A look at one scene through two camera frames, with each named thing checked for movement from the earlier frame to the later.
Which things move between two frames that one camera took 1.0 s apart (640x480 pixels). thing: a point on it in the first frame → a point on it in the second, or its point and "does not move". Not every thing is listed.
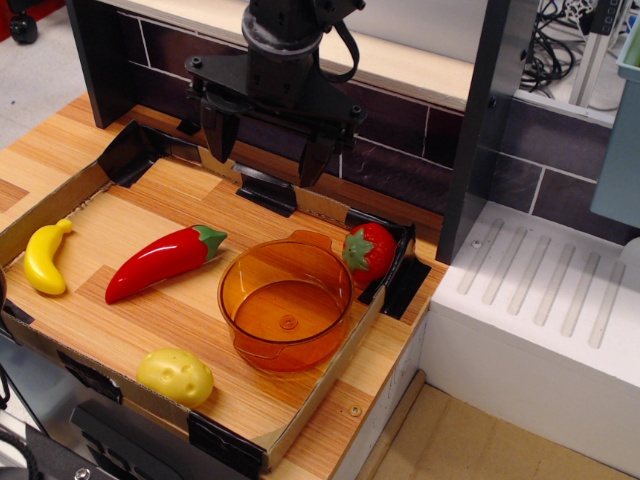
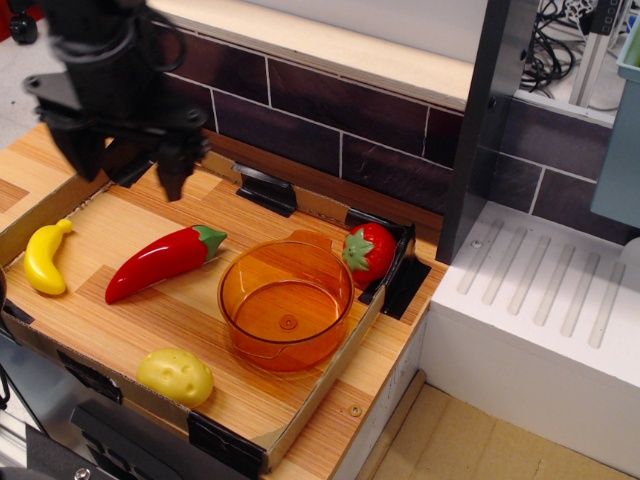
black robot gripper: x=282 y=87 → x=118 y=89
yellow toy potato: x=177 y=374 does not move
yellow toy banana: x=39 y=256 does not move
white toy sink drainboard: x=540 y=317 does not move
